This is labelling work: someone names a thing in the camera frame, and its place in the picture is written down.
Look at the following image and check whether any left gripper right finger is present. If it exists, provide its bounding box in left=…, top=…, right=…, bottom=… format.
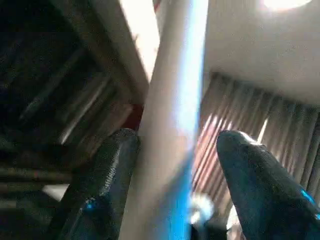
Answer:
left=214, top=129, right=320, bottom=240

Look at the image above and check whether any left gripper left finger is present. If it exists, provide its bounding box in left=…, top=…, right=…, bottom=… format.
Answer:
left=48, top=127, right=141, bottom=240

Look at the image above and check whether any white plastic table leg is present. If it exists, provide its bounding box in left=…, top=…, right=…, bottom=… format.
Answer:
left=119, top=0, right=210, bottom=240

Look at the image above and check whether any white flat board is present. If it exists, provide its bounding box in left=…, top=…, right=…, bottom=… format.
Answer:
left=41, top=183, right=70, bottom=201

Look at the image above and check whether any beige curtain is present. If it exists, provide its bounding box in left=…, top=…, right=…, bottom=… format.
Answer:
left=191, top=71, right=320, bottom=197

